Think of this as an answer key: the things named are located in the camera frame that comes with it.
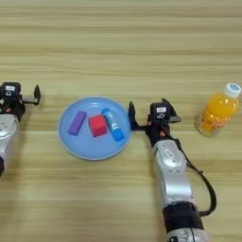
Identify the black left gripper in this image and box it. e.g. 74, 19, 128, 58
0, 83, 42, 123

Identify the blue glue stick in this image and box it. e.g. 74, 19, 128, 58
100, 107, 126, 143

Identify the gripper small black box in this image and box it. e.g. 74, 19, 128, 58
149, 101, 172, 121
0, 81, 22, 99

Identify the purple rectangular block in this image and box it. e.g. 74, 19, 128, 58
67, 110, 88, 137

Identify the right gripper small black box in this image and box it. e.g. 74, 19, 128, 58
149, 101, 172, 121

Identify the orange juice bottle white cap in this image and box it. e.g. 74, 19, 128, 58
194, 82, 242, 138

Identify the red cube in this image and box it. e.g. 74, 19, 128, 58
88, 113, 109, 138

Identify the light blue round plate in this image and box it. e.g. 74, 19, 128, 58
57, 96, 132, 161

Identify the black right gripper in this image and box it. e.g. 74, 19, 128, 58
128, 97, 182, 147

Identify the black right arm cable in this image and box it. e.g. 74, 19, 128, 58
162, 123, 217, 217

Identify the left gripper small black box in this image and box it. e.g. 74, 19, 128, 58
0, 81, 22, 99

